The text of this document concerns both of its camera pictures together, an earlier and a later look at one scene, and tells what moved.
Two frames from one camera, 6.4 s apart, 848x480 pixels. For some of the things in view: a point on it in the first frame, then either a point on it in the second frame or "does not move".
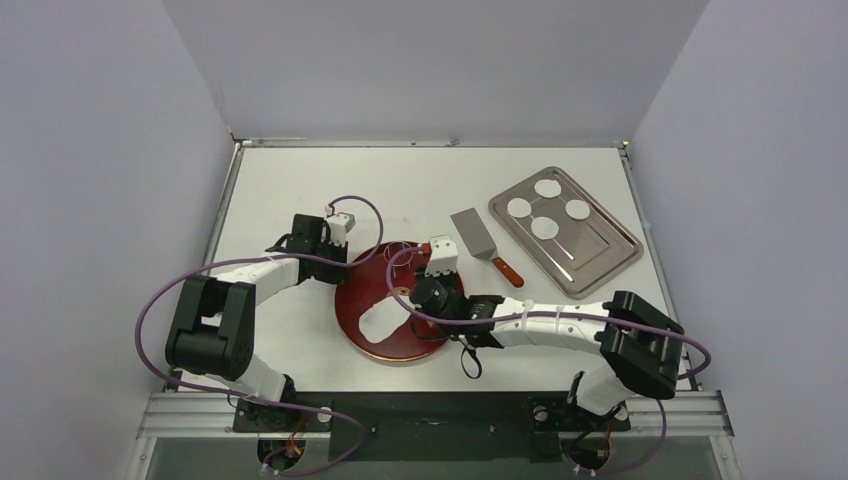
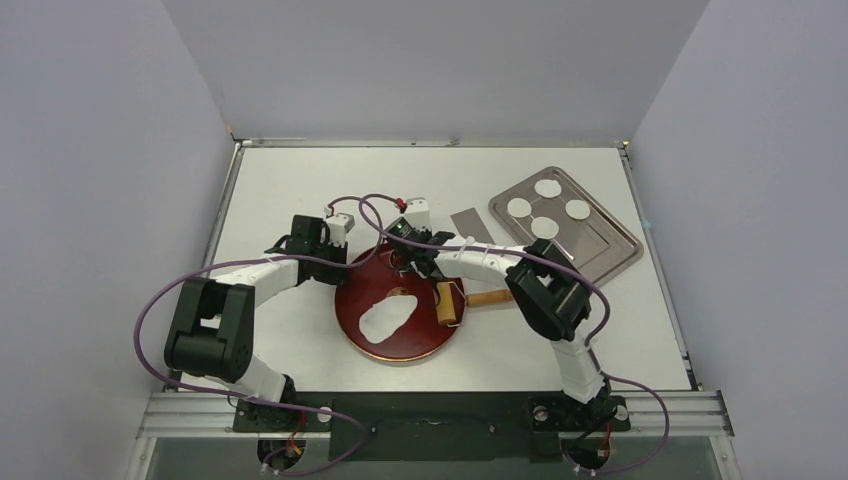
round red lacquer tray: x=366 y=283 does not move
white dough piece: x=382 y=318 does not move
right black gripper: x=433 y=278 → x=411 y=245
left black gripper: x=337 y=276 does not move
